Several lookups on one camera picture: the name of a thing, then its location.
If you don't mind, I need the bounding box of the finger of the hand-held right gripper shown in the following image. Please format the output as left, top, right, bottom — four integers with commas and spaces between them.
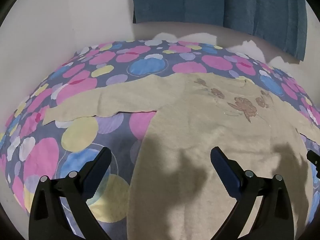
306, 149, 320, 179

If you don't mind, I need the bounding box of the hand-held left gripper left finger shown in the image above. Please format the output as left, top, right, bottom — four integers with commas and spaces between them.
28, 147, 112, 240

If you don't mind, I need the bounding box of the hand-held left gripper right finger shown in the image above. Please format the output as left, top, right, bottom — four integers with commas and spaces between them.
210, 147, 294, 240

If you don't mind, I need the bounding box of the beige embroidered sweater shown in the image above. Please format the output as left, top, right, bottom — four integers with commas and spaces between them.
42, 72, 320, 240

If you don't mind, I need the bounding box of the colourful circle print blanket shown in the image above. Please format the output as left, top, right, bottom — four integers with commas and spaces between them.
0, 39, 320, 240

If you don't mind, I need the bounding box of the blue curtain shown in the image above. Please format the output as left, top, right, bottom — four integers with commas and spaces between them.
130, 0, 308, 62

